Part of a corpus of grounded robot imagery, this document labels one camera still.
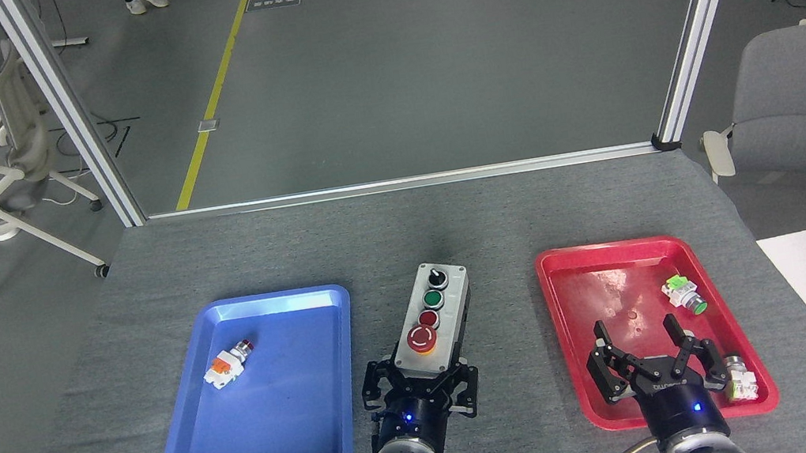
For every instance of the black post foot bracket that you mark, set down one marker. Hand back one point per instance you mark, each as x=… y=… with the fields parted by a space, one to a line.
x=666 y=141

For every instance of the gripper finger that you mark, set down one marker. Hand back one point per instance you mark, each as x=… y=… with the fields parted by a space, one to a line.
x=466 y=393
x=608 y=380
x=714 y=364
x=377 y=386

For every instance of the green push button switch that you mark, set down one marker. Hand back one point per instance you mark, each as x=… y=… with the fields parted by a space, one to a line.
x=680 y=290

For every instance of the silver frame post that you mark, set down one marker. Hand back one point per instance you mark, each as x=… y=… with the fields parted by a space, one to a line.
x=703 y=14
x=71 y=116

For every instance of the grey floor label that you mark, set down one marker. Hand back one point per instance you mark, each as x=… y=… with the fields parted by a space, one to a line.
x=272 y=2

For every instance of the metal floor outlet plate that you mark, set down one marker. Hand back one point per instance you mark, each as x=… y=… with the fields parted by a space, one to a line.
x=208 y=125

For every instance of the silver frame rail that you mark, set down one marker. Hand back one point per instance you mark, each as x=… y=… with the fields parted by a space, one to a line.
x=397 y=183

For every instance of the grey four-button control box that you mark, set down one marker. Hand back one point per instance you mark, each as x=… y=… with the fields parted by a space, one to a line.
x=451 y=307

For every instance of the blue plastic tray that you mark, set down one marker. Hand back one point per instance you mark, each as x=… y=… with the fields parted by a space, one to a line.
x=286 y=404

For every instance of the red plastic tray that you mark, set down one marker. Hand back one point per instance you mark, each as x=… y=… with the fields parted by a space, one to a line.
x=589 y=294

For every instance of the red push button switch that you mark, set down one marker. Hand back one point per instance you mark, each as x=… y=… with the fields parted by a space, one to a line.
x=225 y=369

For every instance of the white desk foot bar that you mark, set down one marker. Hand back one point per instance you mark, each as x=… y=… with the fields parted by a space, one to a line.
x=70 y=43

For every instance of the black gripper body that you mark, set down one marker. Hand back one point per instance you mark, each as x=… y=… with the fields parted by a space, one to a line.
x=682 y=408
x=415 y=416

